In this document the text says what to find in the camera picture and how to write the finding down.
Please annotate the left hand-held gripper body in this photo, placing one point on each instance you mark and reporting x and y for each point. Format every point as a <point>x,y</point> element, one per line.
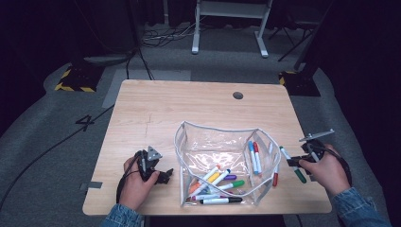
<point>148,170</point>

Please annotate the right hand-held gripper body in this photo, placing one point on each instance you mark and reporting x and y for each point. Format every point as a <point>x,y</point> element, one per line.
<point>313,148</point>

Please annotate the dark green cap marker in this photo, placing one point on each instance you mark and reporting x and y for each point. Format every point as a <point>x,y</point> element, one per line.
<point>301,176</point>

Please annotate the brown cap marker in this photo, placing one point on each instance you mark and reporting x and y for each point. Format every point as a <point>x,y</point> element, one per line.
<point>275,179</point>

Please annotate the orange cap marker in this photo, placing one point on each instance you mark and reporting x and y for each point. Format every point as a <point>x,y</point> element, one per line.
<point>194,187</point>

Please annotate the magenta cap marker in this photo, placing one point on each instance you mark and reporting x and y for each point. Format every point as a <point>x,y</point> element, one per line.
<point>193,197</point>

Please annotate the red cap marker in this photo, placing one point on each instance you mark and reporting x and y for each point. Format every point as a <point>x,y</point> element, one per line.
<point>257,157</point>

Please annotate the sky blue cap marker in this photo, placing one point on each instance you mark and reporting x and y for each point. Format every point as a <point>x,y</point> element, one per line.
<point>253,157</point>

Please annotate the yellow cap marker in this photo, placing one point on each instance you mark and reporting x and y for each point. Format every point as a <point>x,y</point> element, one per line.
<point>213,177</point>

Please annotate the clear plastic bag white trim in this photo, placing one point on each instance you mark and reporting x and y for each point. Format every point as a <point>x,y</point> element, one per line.
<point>217,148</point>

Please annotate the dark blue cap marker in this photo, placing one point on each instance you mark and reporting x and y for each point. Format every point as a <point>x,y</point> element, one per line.
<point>224,174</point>

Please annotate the bright green cap marker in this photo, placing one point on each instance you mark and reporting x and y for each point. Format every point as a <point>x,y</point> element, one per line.
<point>237,183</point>

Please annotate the purple cap marker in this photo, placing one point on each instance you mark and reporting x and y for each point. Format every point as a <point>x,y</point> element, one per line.
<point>230,177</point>

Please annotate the black cap marker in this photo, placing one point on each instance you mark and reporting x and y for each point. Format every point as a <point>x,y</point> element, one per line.
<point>235,200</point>

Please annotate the person's left hand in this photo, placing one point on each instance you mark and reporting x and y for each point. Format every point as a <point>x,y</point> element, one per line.
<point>134,192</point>

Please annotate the person's right hand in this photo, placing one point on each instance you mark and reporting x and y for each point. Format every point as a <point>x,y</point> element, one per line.
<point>329,173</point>

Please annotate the grey tape strip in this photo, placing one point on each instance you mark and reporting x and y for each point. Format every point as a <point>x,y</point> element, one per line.
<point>94,185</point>

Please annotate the black yellow striped stand base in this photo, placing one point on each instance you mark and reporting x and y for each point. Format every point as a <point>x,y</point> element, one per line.
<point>301,85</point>
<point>78,80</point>

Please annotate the round grey table grommet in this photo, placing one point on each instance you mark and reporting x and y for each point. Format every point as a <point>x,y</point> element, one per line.
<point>237,95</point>

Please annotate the black folding stand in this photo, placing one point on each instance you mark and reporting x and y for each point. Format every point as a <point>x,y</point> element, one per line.
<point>304,23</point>

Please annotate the white metal desk frame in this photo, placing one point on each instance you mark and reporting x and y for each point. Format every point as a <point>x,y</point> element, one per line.
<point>231,9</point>

